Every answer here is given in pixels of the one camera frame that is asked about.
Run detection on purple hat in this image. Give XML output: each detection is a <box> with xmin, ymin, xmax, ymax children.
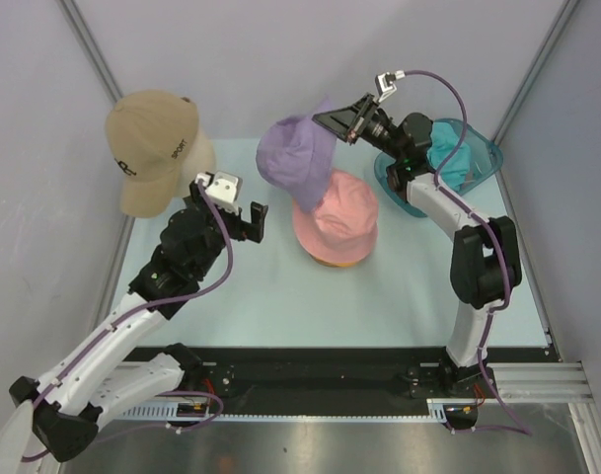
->
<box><xmin>256</xmin><ymin>97</ymin><xmax>337</xmax><ymax>212</ymax></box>

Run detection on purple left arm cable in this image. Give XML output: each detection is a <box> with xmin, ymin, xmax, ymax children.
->
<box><xmin>21</xmin><ymin>182</ymin><xmax>234</xmax><ymax>463</ymax></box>

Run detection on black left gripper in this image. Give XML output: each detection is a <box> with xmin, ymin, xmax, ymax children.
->
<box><xmin>189</xmin><ymin>184</ymin><xmax>265</xmax><ymax>277</ymax></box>

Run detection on tan baseball cap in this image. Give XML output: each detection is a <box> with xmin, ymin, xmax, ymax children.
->
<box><xmin>105</xmin><ymin>90</ymin><xmax>199</xmax><ymax>218</ymax></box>

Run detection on aluminium corner rail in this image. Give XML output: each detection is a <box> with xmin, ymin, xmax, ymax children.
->
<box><xmin>491</xmin><ymin>0</ymin><xmax>583</xmax><ymax>144</ymax></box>
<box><xmin>55</xmin><ymin>0</ymin><xmax>123</xmax><ymax>104</ymax></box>

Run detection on yellow bucket hat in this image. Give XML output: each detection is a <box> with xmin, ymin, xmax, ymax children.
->
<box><xmin>311</xmin><ymin>256</ymin><xmax>365</xmax><ymax>269</ymax></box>

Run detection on pink bucket hat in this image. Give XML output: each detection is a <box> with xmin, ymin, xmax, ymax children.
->
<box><xmin>292</xmin><ymin>169</ymin><xmax>379</xmax><ymax>263</ymax></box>

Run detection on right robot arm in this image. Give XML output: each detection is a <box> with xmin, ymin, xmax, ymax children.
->
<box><xmin>313</xmin><ymin>94</ymin><xmax>522</xmax><ymax>396</ymax></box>

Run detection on cream mannequin head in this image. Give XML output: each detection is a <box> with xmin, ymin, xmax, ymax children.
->
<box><xmin>174</xmin><ymin>129</ymin><xmax>217</xmax><ymax>198</ymax></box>

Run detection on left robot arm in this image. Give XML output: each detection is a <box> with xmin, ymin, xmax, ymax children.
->
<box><xmin>9</xmin><ymin>194</ymin><xmax>268</xmax><ymax>462</ymax></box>

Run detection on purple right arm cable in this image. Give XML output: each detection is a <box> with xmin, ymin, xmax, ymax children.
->
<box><xmin>403</xmin><ymin>69</ymin><xmax>532</xmax><ymax>435</ymax></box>

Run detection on teal hat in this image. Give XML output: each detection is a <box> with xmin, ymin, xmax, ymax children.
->
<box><xmin>426</xmin><ymin>121</ymin><xmax>472</xmax><ymax>192</ymax></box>

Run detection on white slotted cable duct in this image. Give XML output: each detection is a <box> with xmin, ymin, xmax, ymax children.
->
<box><xmin>116</xmin><ymin>396</ymin><xmax>478</xmax><ymax>424</ymax></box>

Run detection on aluminium corner rail left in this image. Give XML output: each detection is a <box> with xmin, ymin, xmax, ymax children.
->
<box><xmin>55</xmin><ymin>0</ymin><xmax>123</xmax><ymax>104</ymax></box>

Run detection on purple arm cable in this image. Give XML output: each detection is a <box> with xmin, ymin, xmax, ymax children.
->
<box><xmin>403</xmin><ymin>69</ymin><xmax>532</xmax><ymax>435</ymax></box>
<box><xmin>21</xmin><ymin>182</ymin><xmax>234</xmax><ymax>463</ymax></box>

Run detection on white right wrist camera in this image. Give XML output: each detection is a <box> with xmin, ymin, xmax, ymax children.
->
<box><xmin>375</xmin><ymin>70</ymin><xmax>406</xmax><ymax>104</ymax></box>

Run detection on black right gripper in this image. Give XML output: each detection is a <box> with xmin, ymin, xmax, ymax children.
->
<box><xmin>314</xmin><ymin>94</ymin><xmax>405</xmax><ymax>161</ymax></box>

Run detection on aluminium frame rail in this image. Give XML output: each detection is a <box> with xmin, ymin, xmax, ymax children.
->
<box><xmin>490</xmin><ymin>362</ymin><xmax>593</xmax><ymax>404</ymax></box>

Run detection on aluminium corner rail right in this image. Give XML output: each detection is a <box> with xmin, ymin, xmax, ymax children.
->
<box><xmin>491</xmin><ymin>0</ymin><xmax>583</xmax><ymax>144</ymax></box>

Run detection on teal plastic bin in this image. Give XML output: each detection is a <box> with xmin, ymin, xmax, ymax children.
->
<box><xmin>374</xmin><ymin>118</ymin><xmax>503</xmax><ymax>218</ymax></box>

